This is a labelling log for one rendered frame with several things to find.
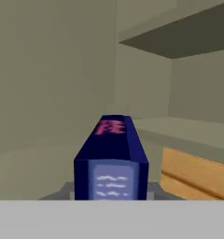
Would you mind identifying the olive green cabinet door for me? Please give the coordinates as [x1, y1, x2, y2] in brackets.
[0, 0, 118, 201]

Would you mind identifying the olive green open cabinet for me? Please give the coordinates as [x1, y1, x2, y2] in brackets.
[115, 0, 224, 185]

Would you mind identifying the olive green cabinet shelf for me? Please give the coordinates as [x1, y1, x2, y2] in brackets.
[118, 0, 224, 60]

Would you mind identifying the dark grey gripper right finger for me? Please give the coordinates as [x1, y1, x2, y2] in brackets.
[147, 182, 185, 201]

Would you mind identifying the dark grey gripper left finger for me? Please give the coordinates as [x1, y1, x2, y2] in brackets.
[38, 182, 76, 201]

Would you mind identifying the dark blue cereal box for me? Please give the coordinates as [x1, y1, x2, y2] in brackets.
[73, 114, 149, 201]

